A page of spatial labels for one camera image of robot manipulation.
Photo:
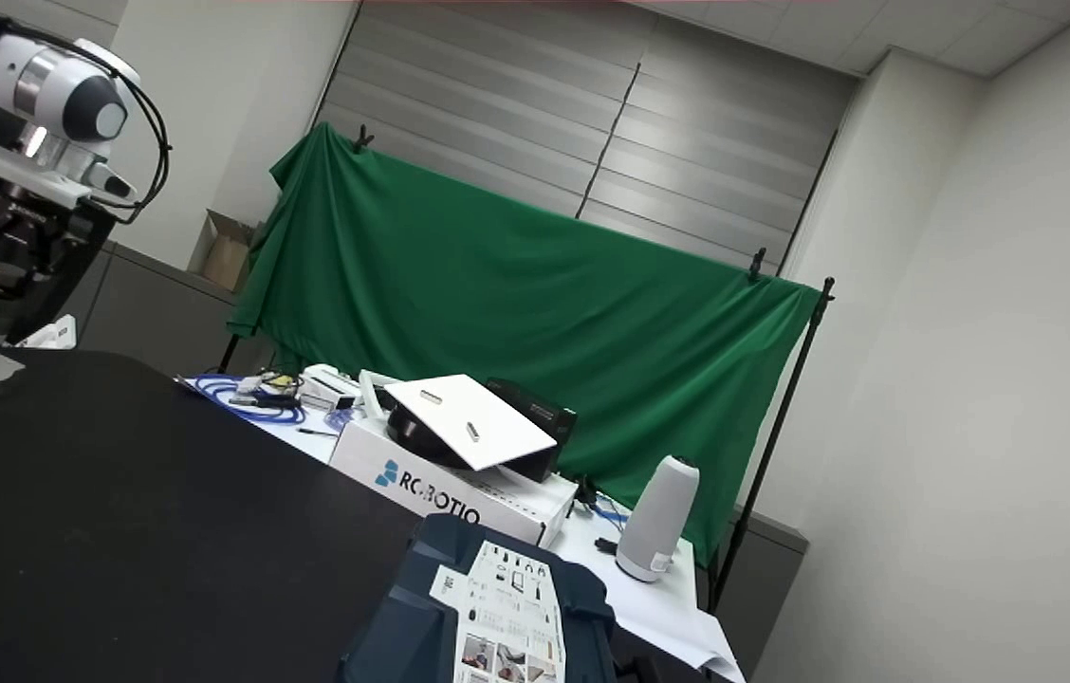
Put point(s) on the grey window blinds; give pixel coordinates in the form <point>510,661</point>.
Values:
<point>585,128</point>

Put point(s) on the white Robotiq cardboard box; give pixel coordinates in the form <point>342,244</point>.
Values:
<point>435,491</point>

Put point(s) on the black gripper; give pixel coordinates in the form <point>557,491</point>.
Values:
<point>44,239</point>

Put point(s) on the brown cardboard box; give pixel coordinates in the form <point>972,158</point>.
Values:
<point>227,252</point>

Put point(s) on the dark blue plastic case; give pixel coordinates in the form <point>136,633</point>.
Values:
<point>415,633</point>

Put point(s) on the black backdrop stand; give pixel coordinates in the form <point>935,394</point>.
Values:
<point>772,423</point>

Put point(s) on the green backdrop cloth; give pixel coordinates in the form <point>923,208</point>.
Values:
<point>497,305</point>

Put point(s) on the white flat box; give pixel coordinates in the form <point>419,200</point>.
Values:
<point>328,385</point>

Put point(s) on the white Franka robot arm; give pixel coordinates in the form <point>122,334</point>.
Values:
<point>17,79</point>

